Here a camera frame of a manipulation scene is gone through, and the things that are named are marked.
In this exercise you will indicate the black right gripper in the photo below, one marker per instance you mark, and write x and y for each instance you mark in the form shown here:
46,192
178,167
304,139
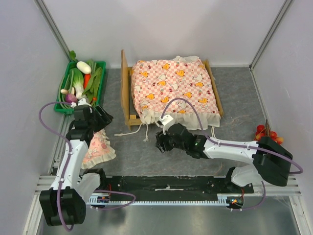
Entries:
165,141

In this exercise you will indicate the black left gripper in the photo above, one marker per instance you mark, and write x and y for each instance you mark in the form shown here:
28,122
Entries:
105,119

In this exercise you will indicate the wooden pet bed frame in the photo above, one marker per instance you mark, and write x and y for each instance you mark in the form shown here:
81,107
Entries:
126,83

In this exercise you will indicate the pink checkered duck mattress cover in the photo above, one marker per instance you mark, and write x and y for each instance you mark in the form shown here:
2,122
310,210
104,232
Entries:
173,88

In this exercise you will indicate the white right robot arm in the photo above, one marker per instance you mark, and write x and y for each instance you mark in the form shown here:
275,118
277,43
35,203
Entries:
265,160

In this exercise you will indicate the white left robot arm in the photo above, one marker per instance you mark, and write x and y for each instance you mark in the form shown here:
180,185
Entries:
64,203

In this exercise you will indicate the green toy leafy vegetable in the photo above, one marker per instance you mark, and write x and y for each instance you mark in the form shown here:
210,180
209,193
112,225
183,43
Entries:
91,90

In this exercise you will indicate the pink frilled pillow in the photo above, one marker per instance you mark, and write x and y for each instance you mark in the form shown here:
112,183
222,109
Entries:
99,151

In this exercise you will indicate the purple toy onion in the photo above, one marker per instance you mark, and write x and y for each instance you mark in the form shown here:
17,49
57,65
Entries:
71,98

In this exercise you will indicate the orange toy carrot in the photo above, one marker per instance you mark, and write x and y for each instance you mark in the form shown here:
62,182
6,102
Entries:
86,80

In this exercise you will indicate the toy mushroom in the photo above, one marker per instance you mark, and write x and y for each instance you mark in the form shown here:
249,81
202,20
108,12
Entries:
64,91

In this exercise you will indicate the green toy bok choy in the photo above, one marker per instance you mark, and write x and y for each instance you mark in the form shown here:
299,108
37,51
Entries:
77,82

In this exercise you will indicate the green toy long beans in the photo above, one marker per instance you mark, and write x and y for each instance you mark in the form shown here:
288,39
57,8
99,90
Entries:
65,84

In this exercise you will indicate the white toy radish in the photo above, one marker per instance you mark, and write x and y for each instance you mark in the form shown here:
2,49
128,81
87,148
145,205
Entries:
83,67

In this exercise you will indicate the red toy cherry bunch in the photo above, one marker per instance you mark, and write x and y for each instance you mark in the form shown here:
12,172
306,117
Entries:
265,131

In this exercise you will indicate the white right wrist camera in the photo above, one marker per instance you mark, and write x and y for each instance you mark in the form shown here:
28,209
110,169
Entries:
166,122

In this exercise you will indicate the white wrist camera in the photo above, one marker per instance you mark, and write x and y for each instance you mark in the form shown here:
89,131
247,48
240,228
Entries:
166,122
82,101

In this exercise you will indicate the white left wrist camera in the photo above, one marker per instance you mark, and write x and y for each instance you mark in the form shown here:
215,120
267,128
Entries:
82,101

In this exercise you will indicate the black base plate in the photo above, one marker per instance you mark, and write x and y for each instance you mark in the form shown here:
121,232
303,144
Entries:
154,188

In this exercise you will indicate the grey slotted cable duct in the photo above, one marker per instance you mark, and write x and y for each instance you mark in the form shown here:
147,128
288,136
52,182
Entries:
97,200

